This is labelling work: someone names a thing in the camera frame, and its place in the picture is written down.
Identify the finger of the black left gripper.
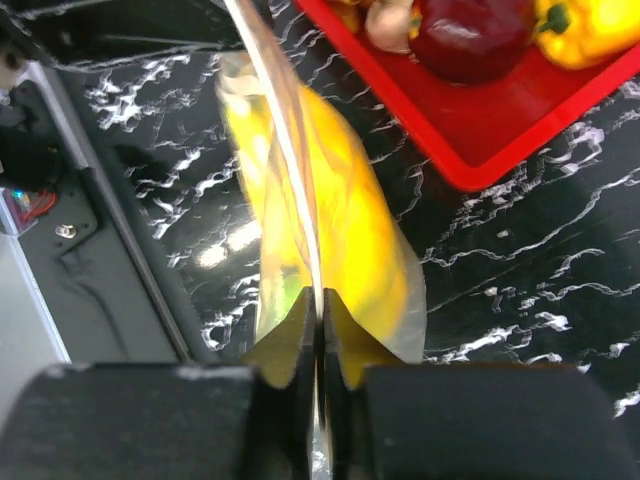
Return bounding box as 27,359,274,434
1,0,244,72

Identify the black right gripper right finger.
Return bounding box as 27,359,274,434
322,290,639,479

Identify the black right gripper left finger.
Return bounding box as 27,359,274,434
1,288,315,479

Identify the yellow banana bunch toy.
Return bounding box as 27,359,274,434
224,84,411,351

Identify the polka dot zip bag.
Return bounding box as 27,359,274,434
217,1,427,363

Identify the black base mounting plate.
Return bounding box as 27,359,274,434
14,71,220,363

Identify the red plastic fruit bin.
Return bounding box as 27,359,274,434
297,1,639,191

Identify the beige garlic toy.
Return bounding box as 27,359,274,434
365,0,413,55

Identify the dark purple plum toy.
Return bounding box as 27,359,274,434
408,0,536,84

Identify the yellow bell pepper toy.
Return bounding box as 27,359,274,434
534,0,639,70

